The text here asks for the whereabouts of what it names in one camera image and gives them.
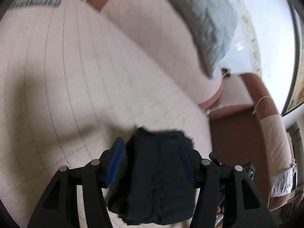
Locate pink bolster cushion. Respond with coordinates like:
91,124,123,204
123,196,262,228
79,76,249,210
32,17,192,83
87,0,224,110

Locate grey knitted blanket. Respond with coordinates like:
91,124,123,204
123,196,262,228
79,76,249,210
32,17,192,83
152,0,239,78

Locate large dark framed picture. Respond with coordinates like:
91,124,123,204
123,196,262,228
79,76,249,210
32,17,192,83
281,2,304,117

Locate black pants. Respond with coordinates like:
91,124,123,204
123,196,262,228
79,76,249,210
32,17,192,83
107,127,198,226

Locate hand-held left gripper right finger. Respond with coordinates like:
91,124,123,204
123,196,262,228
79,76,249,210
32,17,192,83
178,136,276,228

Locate white striped cloth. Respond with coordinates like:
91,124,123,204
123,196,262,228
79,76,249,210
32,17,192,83
270,167,294,198

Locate brown and pink headboard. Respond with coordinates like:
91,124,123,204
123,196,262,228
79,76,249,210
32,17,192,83
208,72,298,211

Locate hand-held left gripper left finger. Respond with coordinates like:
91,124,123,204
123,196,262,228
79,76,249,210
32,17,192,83
27,136,125,228

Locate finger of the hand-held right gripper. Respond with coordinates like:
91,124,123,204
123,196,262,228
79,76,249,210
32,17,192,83
208,151,225,167

